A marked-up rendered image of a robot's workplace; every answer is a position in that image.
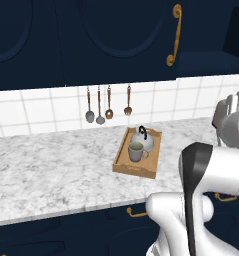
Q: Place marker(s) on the wooden tray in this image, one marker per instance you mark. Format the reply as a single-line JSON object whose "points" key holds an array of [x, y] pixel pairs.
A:
{"points": [[150, 164]]}

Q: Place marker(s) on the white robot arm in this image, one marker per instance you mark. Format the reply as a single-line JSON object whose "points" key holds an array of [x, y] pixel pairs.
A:
{"points": [[221, 170]]}

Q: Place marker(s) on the open navy wall cabinet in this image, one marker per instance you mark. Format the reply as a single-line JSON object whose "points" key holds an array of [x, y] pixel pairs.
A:
{"points": [[211, 63]]}

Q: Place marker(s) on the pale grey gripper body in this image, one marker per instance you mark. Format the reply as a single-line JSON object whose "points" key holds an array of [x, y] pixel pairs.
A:
{"points": [[228, 104]]}

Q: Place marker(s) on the wooden fork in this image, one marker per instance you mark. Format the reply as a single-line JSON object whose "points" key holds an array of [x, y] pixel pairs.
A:
{"points": [[128, 109]]}

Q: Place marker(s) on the grey mug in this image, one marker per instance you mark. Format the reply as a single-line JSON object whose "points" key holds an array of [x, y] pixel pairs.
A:
{"points": [[136, 152]]}

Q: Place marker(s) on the navy drawer front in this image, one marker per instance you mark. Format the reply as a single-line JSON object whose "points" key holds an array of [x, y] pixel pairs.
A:
{"points": [[41, 238], [124, 230], [229, 220]]}

